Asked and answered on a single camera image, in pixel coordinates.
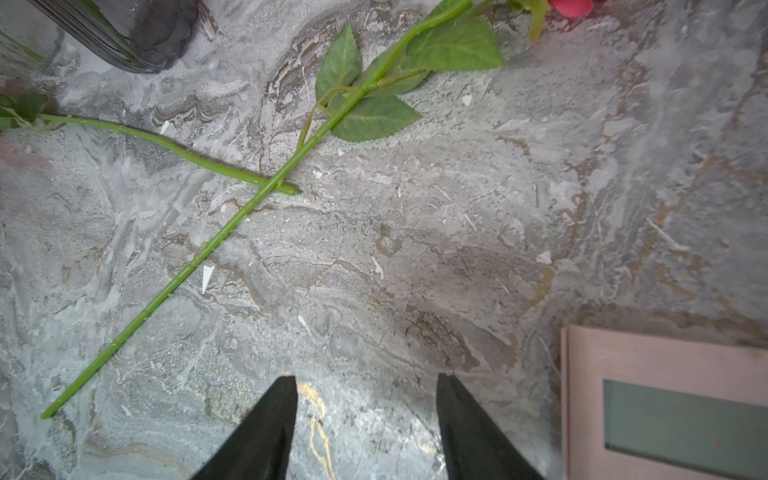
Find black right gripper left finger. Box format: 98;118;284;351
193;376;298;480

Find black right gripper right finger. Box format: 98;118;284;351
436;374;542;480

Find pink calculator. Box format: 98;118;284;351
561;326;767;479

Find dark purple glass vase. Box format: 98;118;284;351
30;0;200;74

